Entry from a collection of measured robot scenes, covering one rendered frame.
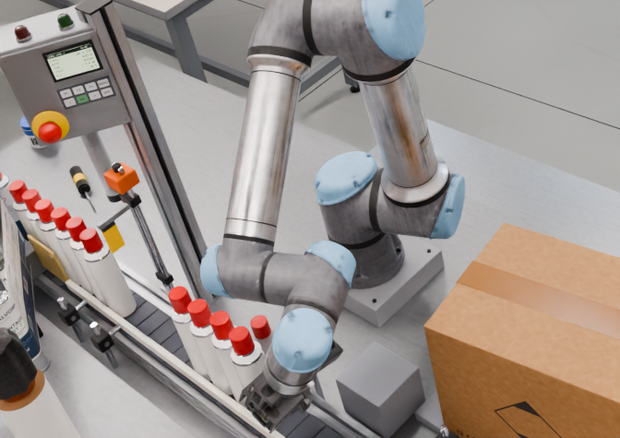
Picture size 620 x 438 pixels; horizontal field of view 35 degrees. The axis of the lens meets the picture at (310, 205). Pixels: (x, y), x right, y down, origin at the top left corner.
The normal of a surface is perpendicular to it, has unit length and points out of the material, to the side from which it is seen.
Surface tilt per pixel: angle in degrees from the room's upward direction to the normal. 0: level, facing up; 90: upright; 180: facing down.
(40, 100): 90
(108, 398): 0
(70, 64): 90
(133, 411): 0
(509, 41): 0
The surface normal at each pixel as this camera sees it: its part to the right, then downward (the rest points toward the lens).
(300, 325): 0.17, -0.47
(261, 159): 0.01, -0.11
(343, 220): -0.37, 0.66
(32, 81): 0.17, 0.61
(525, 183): -0.21, -0.74
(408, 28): 0.86, 0.01
